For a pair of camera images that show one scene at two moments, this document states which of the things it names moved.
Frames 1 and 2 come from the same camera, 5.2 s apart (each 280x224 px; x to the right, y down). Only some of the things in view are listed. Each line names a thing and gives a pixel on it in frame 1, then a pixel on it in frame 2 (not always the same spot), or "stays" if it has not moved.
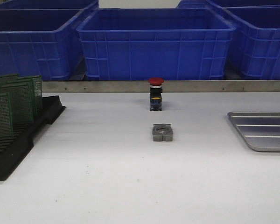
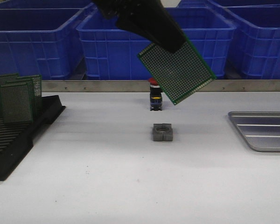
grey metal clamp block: x=162 y=132 stays
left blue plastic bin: x=43 y=42 stays
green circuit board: x=1 y=122 → x=180 y=73
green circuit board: x=21 y=97 stays
